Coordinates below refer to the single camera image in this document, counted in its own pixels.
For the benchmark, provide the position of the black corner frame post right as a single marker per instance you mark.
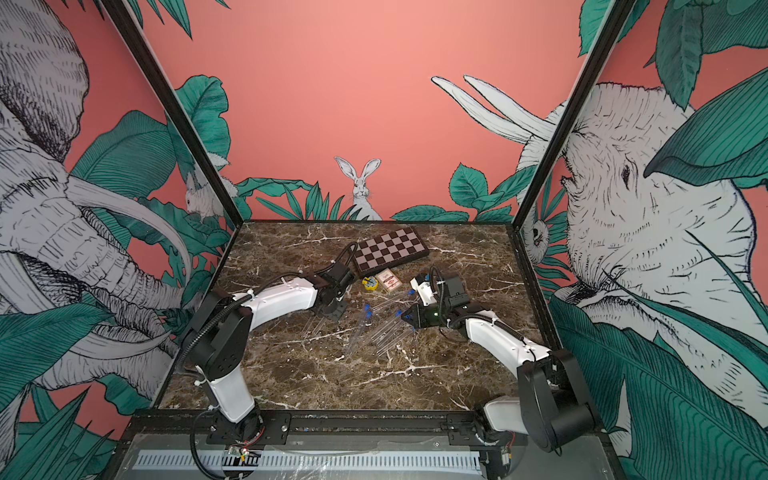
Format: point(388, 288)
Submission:
point(612, 26)

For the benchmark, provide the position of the black corner frame post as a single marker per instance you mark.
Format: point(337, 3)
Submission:
point(123, 19)
point(612, 26)

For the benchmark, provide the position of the white perforated strip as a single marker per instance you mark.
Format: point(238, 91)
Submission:
point(463, 462)

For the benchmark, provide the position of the yellow butterfly toy block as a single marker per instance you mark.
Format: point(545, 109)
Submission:
point(370, 283)

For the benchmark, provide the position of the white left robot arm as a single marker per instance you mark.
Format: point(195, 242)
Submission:
point(216, 339)

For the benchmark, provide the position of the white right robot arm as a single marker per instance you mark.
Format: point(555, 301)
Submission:
point(553, 405)

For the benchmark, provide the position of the test tube with blue stopper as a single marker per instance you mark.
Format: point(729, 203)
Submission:
point(365, 337)
point(384, 326)
point(391, 332)
point(359, 329)
point(389, 304)
point(394, 336)

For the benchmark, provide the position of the black corner frame post left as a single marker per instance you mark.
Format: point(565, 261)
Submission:
point(123, 19)

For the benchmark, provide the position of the playing card box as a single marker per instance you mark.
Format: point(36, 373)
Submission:
point(388, 280)

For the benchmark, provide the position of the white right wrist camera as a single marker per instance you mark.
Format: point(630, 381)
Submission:
point(422, 286)

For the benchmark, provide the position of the folding chess board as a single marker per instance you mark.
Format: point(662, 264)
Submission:
point(388, 250)

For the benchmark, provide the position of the clear test tube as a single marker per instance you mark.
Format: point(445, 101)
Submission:
point(313, 326)

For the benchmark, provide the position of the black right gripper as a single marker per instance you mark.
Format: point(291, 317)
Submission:
point(420, 320)

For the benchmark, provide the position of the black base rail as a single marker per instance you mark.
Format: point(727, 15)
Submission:
point(274, 427)

